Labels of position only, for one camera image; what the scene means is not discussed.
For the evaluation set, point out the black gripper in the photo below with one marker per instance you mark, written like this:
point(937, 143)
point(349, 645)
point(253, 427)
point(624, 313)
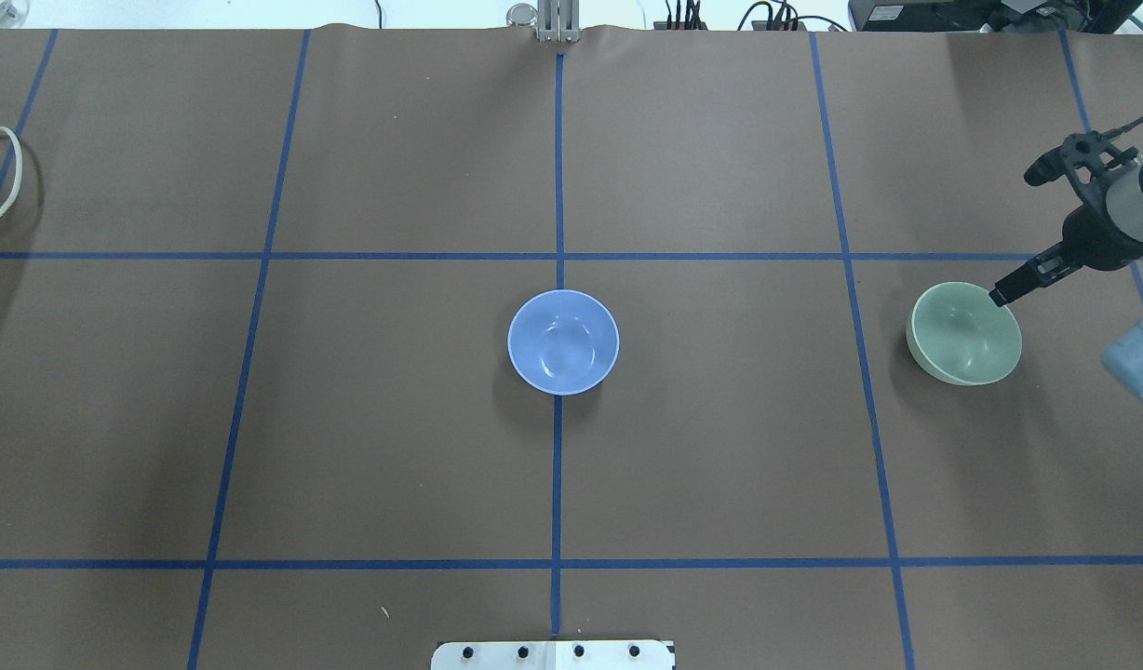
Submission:
point(1095, 240)

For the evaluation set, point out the green bowl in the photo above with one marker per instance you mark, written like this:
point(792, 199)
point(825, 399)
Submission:
point(959, 336)

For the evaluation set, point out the blue bowl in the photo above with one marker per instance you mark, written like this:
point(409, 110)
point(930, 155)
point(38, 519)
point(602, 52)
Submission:
point(563, 342)

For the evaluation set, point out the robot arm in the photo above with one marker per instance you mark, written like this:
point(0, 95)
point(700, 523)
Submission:
point(1123, 359)

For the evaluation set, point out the black equipment box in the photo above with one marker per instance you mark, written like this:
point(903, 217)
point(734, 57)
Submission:
point(1019, 17)

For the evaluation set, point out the white metal stand base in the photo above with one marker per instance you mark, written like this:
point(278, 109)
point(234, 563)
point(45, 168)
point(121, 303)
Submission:
point(556, 654)

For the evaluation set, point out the aluminium camera post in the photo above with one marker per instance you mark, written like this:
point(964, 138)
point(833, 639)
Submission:
point(558, 21)

